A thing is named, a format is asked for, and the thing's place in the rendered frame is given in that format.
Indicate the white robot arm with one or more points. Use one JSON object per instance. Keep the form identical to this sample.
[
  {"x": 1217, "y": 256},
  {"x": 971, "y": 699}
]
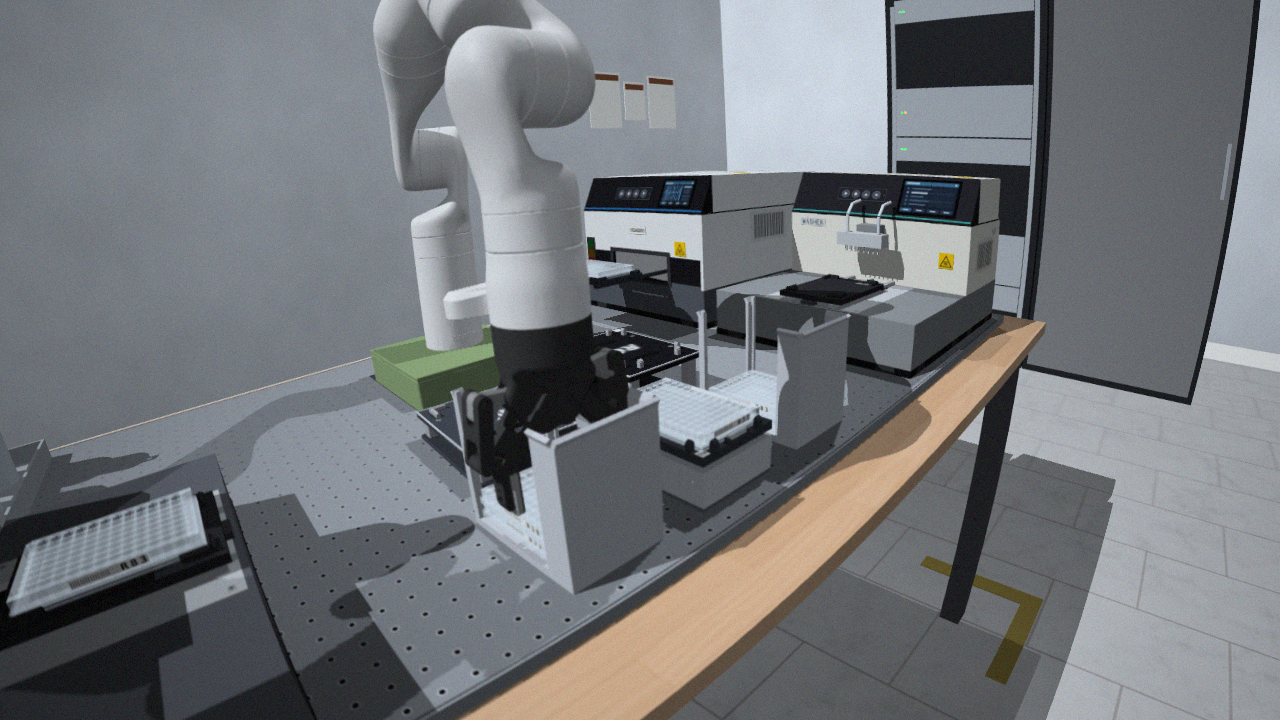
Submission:
[{"x": 536, "y": 270}]

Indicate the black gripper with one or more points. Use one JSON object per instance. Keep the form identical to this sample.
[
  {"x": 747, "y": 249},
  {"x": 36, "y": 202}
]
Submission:
[{"x": 532, "y": 397}]

